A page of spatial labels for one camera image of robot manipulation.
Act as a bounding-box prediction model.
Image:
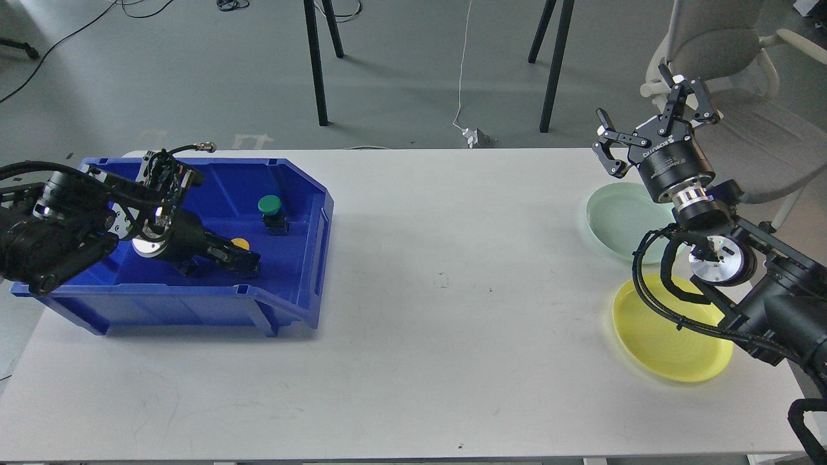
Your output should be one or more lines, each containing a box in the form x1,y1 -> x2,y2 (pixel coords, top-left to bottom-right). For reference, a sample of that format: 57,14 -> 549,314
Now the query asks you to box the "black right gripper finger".
658,64 -> 722,138
592,108 -> 652,180

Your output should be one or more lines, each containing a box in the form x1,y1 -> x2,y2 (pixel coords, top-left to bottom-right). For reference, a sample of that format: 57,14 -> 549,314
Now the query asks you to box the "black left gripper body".
132,210 -> 207,263

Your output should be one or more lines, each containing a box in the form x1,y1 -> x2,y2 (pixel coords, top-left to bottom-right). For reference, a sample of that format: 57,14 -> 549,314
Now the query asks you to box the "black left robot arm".
1,142 -> 260,295

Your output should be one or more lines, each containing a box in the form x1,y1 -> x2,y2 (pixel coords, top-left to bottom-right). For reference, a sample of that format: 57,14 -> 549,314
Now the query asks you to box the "black stand leg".
302,1 -> 345,127
527,1 -> 575,133

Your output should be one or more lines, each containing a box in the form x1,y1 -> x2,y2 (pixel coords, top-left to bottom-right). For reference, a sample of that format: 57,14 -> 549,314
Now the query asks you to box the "yellow plate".
611,280 -> 735,383

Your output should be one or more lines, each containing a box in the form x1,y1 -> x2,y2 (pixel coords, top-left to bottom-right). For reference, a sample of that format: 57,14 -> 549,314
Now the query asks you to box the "white power adapter cable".
453,0 -> 495,149

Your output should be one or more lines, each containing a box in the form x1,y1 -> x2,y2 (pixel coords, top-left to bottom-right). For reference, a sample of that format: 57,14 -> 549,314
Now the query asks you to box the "yellow push button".
230,238 -> 251,254

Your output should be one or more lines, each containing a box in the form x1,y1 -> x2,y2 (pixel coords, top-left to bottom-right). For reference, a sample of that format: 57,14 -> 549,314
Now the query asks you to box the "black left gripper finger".
174,249 -> 260,278
202,232 -> 254,261

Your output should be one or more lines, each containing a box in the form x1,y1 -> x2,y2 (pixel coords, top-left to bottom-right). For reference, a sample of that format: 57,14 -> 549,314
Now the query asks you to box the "pale green plate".
585,182 -> 675,263

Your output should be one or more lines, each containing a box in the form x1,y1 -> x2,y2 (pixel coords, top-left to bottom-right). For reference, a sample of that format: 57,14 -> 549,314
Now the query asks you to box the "grey office chair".
640,1 -> 826,229

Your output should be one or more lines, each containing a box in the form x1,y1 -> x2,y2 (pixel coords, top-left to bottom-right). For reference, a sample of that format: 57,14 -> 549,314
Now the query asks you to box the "blue plastic bin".
38,157 -> 334,336

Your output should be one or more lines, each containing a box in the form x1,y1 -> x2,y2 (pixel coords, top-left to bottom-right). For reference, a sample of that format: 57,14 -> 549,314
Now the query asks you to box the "black stand leg left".
302,1 -> 345,127

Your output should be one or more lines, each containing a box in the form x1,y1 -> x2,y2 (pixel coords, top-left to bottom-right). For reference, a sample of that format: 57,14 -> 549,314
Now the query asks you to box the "black stand leg right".
527,1 -> 575,133

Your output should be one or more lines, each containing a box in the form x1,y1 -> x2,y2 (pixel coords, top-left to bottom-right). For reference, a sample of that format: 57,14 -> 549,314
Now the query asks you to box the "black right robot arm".
592,64 -> 826,464

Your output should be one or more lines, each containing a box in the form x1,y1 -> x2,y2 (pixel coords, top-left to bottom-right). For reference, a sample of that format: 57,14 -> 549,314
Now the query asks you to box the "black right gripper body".
637,124 -> 715,203

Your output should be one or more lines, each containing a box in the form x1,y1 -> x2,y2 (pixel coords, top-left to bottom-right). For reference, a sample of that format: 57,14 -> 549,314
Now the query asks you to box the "black floor cable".
0,0 -> 176,105

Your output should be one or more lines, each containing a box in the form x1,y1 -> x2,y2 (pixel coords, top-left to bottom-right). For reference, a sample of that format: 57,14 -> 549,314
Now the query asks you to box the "green push button right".
257,194 -> 289,236

